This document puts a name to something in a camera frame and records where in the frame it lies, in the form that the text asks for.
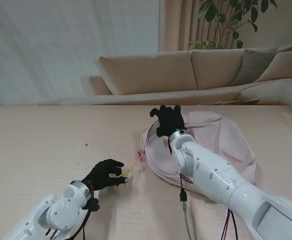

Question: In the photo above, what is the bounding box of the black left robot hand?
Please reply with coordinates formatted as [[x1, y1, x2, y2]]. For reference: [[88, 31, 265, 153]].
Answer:
[[82, 159, 129, 191]]

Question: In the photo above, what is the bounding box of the pink backpack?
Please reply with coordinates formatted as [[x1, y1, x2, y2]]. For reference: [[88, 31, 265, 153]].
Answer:
[[120, 110, 259, 195]]

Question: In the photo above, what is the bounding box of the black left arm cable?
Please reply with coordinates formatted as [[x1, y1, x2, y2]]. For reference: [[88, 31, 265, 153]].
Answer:
[[65, 189, 96, 240]]

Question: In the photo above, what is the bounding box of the grey cushion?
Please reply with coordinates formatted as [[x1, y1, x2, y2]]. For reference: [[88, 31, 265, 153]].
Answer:
[[232, 49, 278, 87]]

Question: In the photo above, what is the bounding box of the beige sofa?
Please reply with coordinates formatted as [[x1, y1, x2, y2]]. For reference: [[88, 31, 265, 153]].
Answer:
[[89, 42, 292, 113]]

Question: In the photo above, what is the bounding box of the tall green houseplant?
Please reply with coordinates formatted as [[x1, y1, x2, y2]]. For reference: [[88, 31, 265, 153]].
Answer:
[[187, 0, 278, 51]]

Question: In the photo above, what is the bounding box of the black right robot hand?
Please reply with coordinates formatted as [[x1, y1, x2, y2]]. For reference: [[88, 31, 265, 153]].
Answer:
[[149, 104, 185, 138]]

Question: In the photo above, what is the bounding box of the red black right arm cable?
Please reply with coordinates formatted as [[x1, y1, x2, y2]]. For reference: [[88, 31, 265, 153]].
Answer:
[[168, 142, 239, 240]]

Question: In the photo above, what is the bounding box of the beige curtain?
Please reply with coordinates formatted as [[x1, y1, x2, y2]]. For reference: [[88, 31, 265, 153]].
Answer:
[[158, 0, 246, 53]]

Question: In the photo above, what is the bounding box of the beige cushion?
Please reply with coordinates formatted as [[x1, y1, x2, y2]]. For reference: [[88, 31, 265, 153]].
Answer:
[[254, 46, 292, 83]]

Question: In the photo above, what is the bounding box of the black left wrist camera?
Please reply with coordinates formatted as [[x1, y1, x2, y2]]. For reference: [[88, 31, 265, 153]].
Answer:
[[83, 197, 101, 213]]

